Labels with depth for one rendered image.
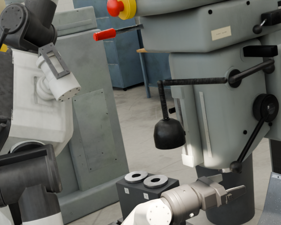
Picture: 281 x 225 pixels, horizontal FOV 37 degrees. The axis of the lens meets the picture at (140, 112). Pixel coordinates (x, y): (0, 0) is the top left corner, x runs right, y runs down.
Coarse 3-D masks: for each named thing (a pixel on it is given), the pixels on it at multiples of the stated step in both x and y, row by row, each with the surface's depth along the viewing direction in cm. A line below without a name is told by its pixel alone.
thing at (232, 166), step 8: (264, 96) 103; (272, 96) 104; (256, 104) 103; (264, 104) 103; (272, 104) 104; (256, 112) 104; (264, 112) 103; (272, 112) 104; (264, 120) 103; (272, 120) 105; (256, 128) 102; (248, 144) 101; (240, 160) 100; (232, 168) 99; (240, 168) 99
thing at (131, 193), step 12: (120, 180) 163; (132, 180) 158; (144, 180) 156; (156, 180) 157; (168, 180) 156; (120, 192) 162; (132, 192) 157; (144, 192) 152; (156, 192) 148; (120, 204) 165; (132, 204) 159
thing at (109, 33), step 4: (140, 24) 107; (112, 28) 102; (124, 28) 104; (128, 28) 104; (132, 28) 105; (136, 28) 106; (140, 28) 107; (100, 32) 100; (104, 32) 100; (108, 32) 101; (112, 32) 101; (116, 32) 102; (120, 32) 103; (124, 32) 104; (96, 36) 100; (100, 36) 100; (104, 36) 100; (108, 36) 101; (112, 36) 102; (96, 40) 100
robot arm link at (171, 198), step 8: (168, 192) 110; (176, 192) 109; (152, 200) 111; (160, 200) 107; (168, 200) 108; (176, 200) 108; (136, 208) 111; (144, 208) 105; (152, 208) 103; (160, 208) 103; (168, 208) 104; (176, 208) 107; (184, 208) 108; (136, 216) 109; (144, 216) 103; (152, 216) 102; (160, 216) 103; (168, 216) 104; (176, 216) 107; (184, 216) 108; (144, 224) 105; (152, 224) 102; (160, 224) 103; (168, 224) 103; (176, 224) 109
